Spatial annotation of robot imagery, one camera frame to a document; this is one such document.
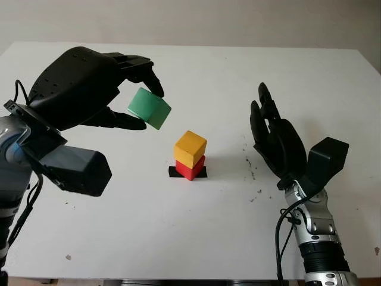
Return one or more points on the black tape strip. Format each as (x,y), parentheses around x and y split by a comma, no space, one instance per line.
(172,172)

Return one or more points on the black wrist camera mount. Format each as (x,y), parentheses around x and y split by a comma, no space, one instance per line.
(83,169)
(327,161)

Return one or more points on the yellow wooden block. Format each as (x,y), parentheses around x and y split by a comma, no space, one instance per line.
(189,149)

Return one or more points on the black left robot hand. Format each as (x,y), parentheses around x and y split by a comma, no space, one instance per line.
(74,86)

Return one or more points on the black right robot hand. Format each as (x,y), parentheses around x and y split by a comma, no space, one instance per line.
(282,149)

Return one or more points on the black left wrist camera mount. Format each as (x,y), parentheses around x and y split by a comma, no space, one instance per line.
(83,169)

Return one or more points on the red wooden block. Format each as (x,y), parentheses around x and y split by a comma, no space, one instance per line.
(190,172)

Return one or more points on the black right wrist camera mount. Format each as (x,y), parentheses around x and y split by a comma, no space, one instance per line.
(327,161)

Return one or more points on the green wooden block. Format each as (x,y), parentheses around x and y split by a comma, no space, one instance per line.
(149,107)

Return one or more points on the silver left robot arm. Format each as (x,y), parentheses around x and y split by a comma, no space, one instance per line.
(12,167)

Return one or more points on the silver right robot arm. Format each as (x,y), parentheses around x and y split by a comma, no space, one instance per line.
(318,232)

